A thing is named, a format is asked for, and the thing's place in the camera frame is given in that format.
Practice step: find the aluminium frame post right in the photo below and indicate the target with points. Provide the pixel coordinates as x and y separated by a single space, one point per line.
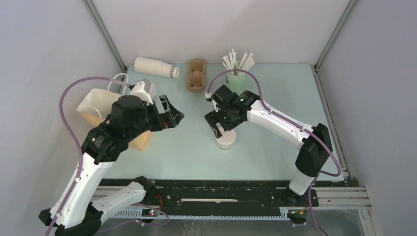
336 32

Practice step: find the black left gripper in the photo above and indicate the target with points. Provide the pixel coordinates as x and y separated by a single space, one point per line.
170 118

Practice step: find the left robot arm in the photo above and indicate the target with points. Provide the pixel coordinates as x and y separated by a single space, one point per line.
76 214

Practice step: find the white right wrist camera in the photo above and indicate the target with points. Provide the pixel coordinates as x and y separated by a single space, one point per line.
208 96

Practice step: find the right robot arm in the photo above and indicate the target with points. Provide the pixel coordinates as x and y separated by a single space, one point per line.
312 142

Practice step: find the stack of white paper cups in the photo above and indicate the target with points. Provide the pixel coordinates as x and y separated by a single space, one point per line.
155 67

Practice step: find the brown paper bag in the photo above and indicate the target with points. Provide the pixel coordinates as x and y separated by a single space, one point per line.
97 105

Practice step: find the aluminium frame post left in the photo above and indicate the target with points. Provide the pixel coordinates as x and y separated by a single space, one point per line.
97 19

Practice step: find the single white paper cup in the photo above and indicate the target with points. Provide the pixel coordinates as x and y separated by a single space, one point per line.
226 140

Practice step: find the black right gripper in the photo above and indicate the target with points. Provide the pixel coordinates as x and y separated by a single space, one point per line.
214 118

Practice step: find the green straw holder cup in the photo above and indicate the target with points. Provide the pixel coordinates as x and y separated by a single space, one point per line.
236 81

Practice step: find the aluminium frame post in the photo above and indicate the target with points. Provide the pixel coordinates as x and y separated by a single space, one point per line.
97 19
336 32

